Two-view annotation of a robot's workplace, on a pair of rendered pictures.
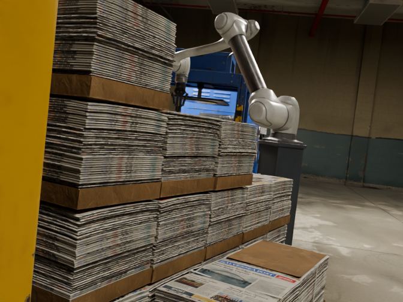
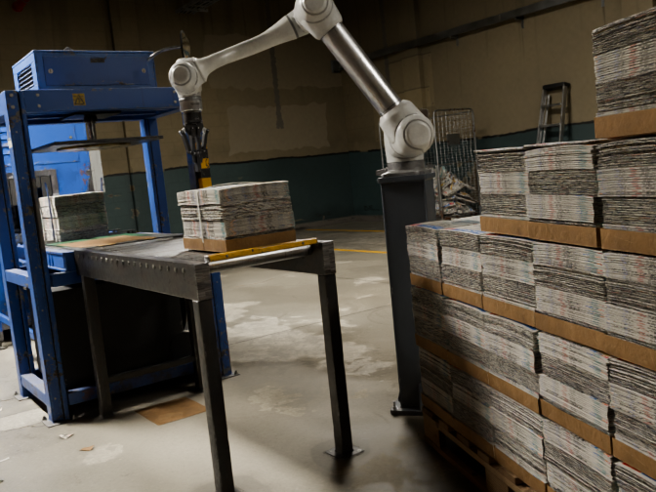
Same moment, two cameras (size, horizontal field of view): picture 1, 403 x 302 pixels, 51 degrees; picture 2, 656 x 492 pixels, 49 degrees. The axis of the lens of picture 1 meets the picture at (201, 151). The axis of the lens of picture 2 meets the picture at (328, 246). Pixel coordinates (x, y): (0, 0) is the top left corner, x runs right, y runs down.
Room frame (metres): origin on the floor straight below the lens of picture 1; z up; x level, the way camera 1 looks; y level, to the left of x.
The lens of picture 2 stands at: (0.58, 1.88, 1.06)
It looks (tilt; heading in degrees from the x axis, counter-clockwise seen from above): 6 degrees down; 316
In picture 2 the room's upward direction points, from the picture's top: 6 degrees counter-clockwise
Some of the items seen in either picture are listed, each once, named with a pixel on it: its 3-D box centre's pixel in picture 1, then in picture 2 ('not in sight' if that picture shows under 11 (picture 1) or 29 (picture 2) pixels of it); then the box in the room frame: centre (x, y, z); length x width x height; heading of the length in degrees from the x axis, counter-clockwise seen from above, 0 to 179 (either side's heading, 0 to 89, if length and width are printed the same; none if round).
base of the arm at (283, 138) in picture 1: (280, 137); (401, 169); (2.55, -0.47, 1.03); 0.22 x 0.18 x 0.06; 27
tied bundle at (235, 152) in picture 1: (194, 150); (563, 186); (1.56, 0.03, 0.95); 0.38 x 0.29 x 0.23; 60
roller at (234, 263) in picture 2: not in sight; (256, 258); (2.58, 0.33, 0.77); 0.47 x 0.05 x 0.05; 81
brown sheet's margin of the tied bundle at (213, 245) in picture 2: not in sight; (251, 240); (2.67, 0.27, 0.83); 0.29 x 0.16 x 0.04; 80
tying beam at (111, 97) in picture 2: (201, 79); (89, 106); (4.16, 0.08, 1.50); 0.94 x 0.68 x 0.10; 81
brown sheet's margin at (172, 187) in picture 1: (140, 176); (630, 224); (1.32, 0.18, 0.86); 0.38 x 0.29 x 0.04; 60
